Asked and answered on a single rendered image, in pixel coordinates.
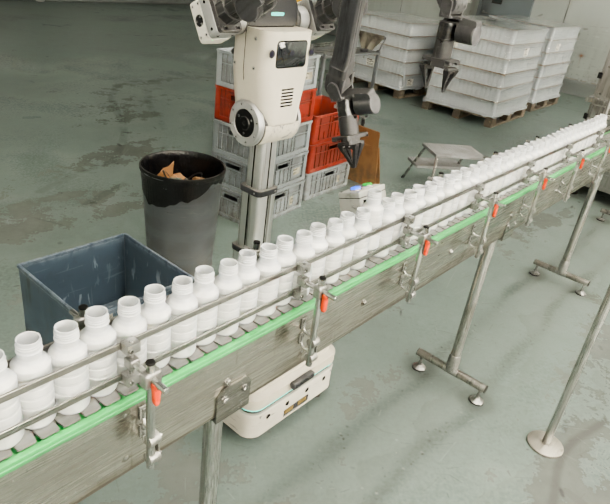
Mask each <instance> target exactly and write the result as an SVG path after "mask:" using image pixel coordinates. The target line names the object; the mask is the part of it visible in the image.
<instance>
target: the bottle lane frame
mask: <svg viewBox="0 0 610 504"><path fill-rule="evenodd" d="M605 148H606V146H605V147H603V148H602V149H599V150H597V151H596V152H594V153H592V154H590V155H588V156H586V158H589V159H591V161H590V162H589V161H585V162H584V164H583V167H582V169H579V168H578V171H577V174H576V177H575V179H574V182H573V189H572V190H571V191H570V194H571V193H573V192H575V191H576V190H578V189H579V188H581V187H583V186H584V185H586V184H587V183H589V182H591V181H592V180H593V177H594V176H591V175H589V173H588V171H589V168H590V167H591V171H590V174H592V175H596V172H597V171H596V169H597V168H594V167H592V165H591V163H592V160H593V159H594V160H595V161H594V163H593V166H596V167H599V164H600V161H601V159H602V156H603V154H604V151H605ZM576 163H577V162H575V163H573V164H570V165H569V166H567V167H565V168H563V169H561V170H559V171H557V172H555V173H553V174H552V175H550V176H548V177H551V178H554V179H555V180H554V182H553V181H550V180H549V181H548V182H547V184H546V187H545V189H544V190H542V188H541V191H540V194H539V197H538V200H537V203H536V205H535V208H536V212H534V213H533V216H532V218H533V217H535V216H536V215H538V214H540V213H541V212H543V211H544V210H546V209H548V208H549V207H551V206H552V205H554V204H555V203H557V202H559V201H560V200H562V199H563V194H560V193H559V192H558V187H559V185H560V184H561V188H560V192H562V193H566V190H567V189H566V187H567V186H566V185H563V184H562V183H561V182H560V181H561V179H562V176H563V175H564V179H563V183H565V184H568V185H569V182H570V179H571V176H572V174H573V171H574V168H575V165H576ZM538 183H539V181H538V182H536V183H534V184H532V185H530V186H529V187H526V188H525V189H523V190H521V191H519V192H517V193H515V194H513V195H511V196H509V197H507V198H506V199H503V200H502V201H499V202H500V203H502V204H505V205H506V208H502V207H499V208H498V211H497V214H496V216H495V217H492V216H491V220H490V223H489V226H488V230H487V233H486V236H485V237H486V238H487V242H486V243H484V246H483V249H484V248H485V247H487V246H489V245H490V244H492V243H493V242H495V241H497V240H498V239H500V238H501V237H502V236H503V233H504V230H505V226H506V224H507V222H508V220H509V219H511V218H513V217H514V216H517V221H516V222H517V224H516V225H515V228H514V229H516V228H517V227H519V226H520V225H522V224H524V223H525V219H526V218H524V217H521V216H520V214H519V210H520V207H522V206H523V204H522V201H523V198H524V197H525V196H526V200H525V205H527V206H529V207H531V204H532V201H533V198H534V195H535V192H536V189H537V186H538ZM488 209H489V207H488V208H485V209H484V210H483V211H480V212H479V213H476V214H475V215H473V216H471V217H469V218H467V219H465V220H463V221H460V223H458V224H455V225H454V226H452V227H449V228H448V229H446V230H444V231H442V232H440V233H438V234H436V235H435V236H432V237H431V239H434V240H436V241H438V242H439V244H438V245H437V246H436V245H434V244H432V243H431V245H430V247H429V250H428V254H427V255H426V256H425V255H422V259H421V263H420V267H419V271H418V275H417V277H418V278H419V284H417V285H416V289H415V291H417V290H418V289H420V288H422V287H423V286H425V285H426V284H428V283H430V282H431V281H433V280H434V279H436V278H438V277H439V276H441V275H442V274H444V273H446V272H447V271H449V270H450V269H452V268H454V267H455V266H457V265H458V264H460V263H461V262H463V261H465V260H466V259H468V258H469V257H471V256H473V255H474V250H475V248H472V247H470V245H469V244H468V241H469V237H470V236H471V235H473V233H471V230H472V227H473V225H474V224H476V228H475V230H474V233H475V234H477V235H479V236H481V233H482V229H483V226H484V223H485V219H486V216H487V213H488ZM528 209H529V208H527V207H524V206H523V210H522V212H521V214H522V215H523V216H526V217H527V216H528ZM477 240H478V237H476V236H474V235H473V239H472V240H471V245H473V246H475V247H477V246H478V241H477ZM418 247H419V244H417V245H415V246H413V247H412V248H410V249H406V251H404V252H402V253H399V254H398V255H396V256H394V257H392V256H391V258H390V259H389V260H387V261H385V260H384V262H383V263H381V264H379V265H377V264H376V266H375V267H373V268H371V269H369V268H368V270H367V271H365V272H364V273H360V272H359V273H360V275H358V276H356V277H354V278H353V277H351V279H350V280H348V281H346V282H342V284H341V285H339V286H337V287H334V286H333V289H331V290H329V291H328V292H330V293H332V294H333V295H335V296H337V297H338V299H337V301H333V300H331V299H329V300H328V304H327V309H326V311H325V313H323V312H321V314H320V320H319V326H318V332H317V336H318V337H319V338H320V344H319V345H318V347H317V353H318V352H320V351H321V350H323V349H324V348H326V347H328V346H329V345H331V344H332V343H334V342H336V341H337V340H339V339H340V338H342V337H344V336H345V335H347V334H348V333H350V332H352V331H353V330H355V329H356V328H358V327H360V326H361V325H363V324H364V323H366V322H367V321H369V320H371V319H372V318H374V317H375V316H377V315H379V314H380V313H382V312H383V311H385V310H387V309H388V308H390V307H391V306H393V305H395V304H396V303H398V302H399V301H401V300H403V299H404V298H406V297H405V293H406V292H407V291H406V290H404V289H402V288H401V286H400V285H399V284H398V283H399V279H400V276H401V275H403V274H404V273H403V272H401V271H402V266H403V263H404V262H406V261H407V266H406V270H405V271H406V274H408V275H411V276H412V272H413V268H414V264H415V260H416V256H417V252H418ZM315 301H316V298H313V299H312V300H310V301H308V302H303V301H302V302H303V304H302V305H300V306H298V307H296V308H294V307H292V306H291V307H292V310H291V311H289V312H287V313H285V314H283V313H281V312H280V313H281V316H279V317H277V318H275V319H273V320H272V319H270V318H269V319H270V321H269V322H268V323H266V324H264V325H262V326H259V325H257V324H256V325H257V326H258V327H257V328H256V329H254V330H252V331H250V332H246V331H244V330H243V331H244V332H245V335H243V336H241V337H239V338H237V339H233V338H231V337H230V338H231V339H232V341H231V342H229V343H227V344H225V345H223V346H220V345H218V344H216V343H215V344H216V345H217V346H218V349H216V350H214V351H212V352H210V353H208V354H207V353H205V352H203V351H202V353H203V354H204V355H203V356H202V357H200V358H199V359H197V360H195V361H190V360H188V359H187V360H188V364H187V365H185V366H183V367H181V368H179V369H174V368H173V367H171V366H170V367H171V368H172V370H173V372H172V373H170V374H168V375H166V376H164V377H162V383H163V384H165V385H166V386H167V387H168V388H169V389H170V390H169V392H168V393H167V394H163V393H162V392H161V398H160V404H159V405H158V406H155V430H157V431H158V432H159V431H160V432H161V433H162V441H161V442H160V450H161V451H162V450H164V449H165V448H167V447H168V446H170V445H172V444H173V443H175V442H176V441H178V440H180V439H181V438H183V437H184V436H186V435H187V434H189V433H191V432H192V431H194V430H195V429H197V428H199V427H200V426H202V425H203V424H205V423H207V422H208V421H210V420H211V419H213V418H215V408H216V397H217V396H218V394H219V393H220V391H221V389H222V388H224V387H226V386H229V385H230V384H231V383H233V382H234V381H236V380H238V379H239V378H241V377H243V376H244V375H246V376H248V377H249V378H250V379H251V385H250V395H251V394H253V393H254V392H256V391H258V390H259V389H261V388H262V387H264V386H266V385H267V384H269V383H270V382H272V381H274V380H275V379H277V378H278V377H280V376H281V375H283V374H285V373H286V372H288V371H289V370H291V369H293V368H294V367H296V366H297V365H299V364H301V363H302V362H304V361H305V359H304V355H305V354H306V353H307V351H305V350H304V349H302V348H301V346H300V344H298V338H299V333H301V332H303V330H302V329H300V325H301V319H302V318H303V317H305V316H307V322H306V327H305V329H306V331H307V332H308V333H310V332H311V325H312V319H313V313H314V307H315ZM137 386H138V387H139V389H138V390H137V391H135V392H133V393H131V394H129V395H127V396H123V395H121V394H120V393H118V394H119V396H120V400H118V401H116V402H114V403H112V404H110V405H108V406H104V405H102V404H101V403H99V405H100V406H101V410H99V411H97V412H95V413H93V414H91V415H89V416H87V417H85V416H83V415H82V414H80V413H78V414H79V415H80V417H81V420H80V421H78V422H76V423H74V424H72V425H70V426H68V427H66V428H64V427H62V426H61V425H59V424H57V426H58V427H59V431H58V432H56V433H55V434H53V435H51V436H49V437H47V438H45V439H40V438H39V437H37V436H36V435H35V438H36V441H37V442H36V443H35V444H33V445H32V446H30V447H28V448H26V449H24V450H22V451H20V452H17V451H16V450H15V449H13V448H10V449H11V451H12V456H10V457H8V458H7V459H5V460H3V461H1V462H0V504H78V503H79V502H81V501H82V500H84V499H86V498H87V497H89V496H90V495H92V494H94V493H95V492H97V491H98V490H100V489H101V488H103V487H105V486H106V485H108V484H109V483H111V482H113V481H114V480H116V479H117V478H119V477H121V476H122V475H124V474H125V473H127V472H129V471H130V470H132V469H133V468H135V467H137V466H138V465H140V464H141V463H143V462H144V461H145V460H144V457H143V455H144V453H145V452H146V445H145V444H144V443H143V440H142V437H140V438H139V425H140V424H142V419H141V420H139V407H140V406H142V405H144V404H146V390H144V389H143V388H142V387H141V386H140V385H138V384H137ZM250 395H249V396H250Z"/></svg>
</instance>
